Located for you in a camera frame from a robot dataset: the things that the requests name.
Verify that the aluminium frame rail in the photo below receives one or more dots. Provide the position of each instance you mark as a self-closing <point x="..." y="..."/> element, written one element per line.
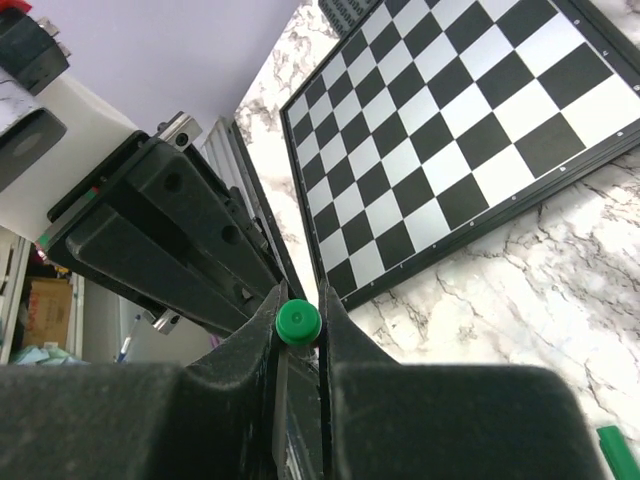
<point x="227" y="154"/>

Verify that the white green whiteboard marker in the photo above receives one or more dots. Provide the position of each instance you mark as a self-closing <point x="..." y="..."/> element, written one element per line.
<point x="296" y="441"/>

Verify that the dark grey lego baseplate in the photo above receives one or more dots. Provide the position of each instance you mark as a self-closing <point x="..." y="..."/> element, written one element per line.
<point x="346" y="17"/>

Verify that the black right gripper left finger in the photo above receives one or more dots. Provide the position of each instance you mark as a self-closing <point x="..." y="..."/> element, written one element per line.
<point x="221" y="417"/>

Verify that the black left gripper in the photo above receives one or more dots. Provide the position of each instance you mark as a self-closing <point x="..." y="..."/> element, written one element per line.
<point x="155" y="225"/>

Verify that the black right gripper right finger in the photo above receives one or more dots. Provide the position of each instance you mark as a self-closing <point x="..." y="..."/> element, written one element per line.
<point x="381" y="419"/>

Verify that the black white chessboard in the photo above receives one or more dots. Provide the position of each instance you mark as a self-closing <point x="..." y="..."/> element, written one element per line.
<point x="433" y="122"/>

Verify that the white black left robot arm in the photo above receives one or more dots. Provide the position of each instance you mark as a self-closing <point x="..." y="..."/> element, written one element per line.
<point x="54" y="131"/>

